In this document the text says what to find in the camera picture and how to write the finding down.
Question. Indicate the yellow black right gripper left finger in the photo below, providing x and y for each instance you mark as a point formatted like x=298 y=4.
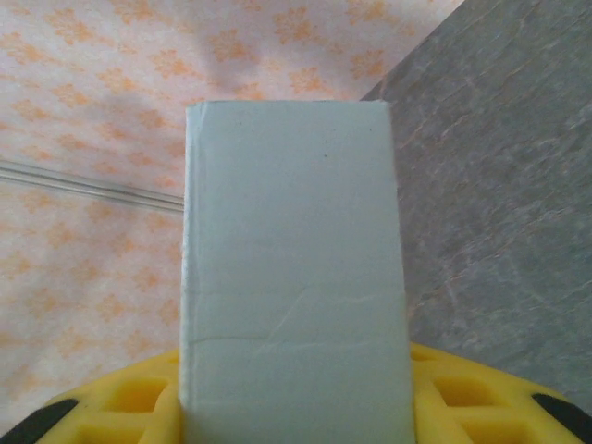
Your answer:
x=115 y=407

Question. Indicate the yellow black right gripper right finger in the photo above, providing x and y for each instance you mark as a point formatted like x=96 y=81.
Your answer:
x=485 y=407

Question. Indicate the light blue paper box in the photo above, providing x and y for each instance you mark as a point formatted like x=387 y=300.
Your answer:
x=296 y=231

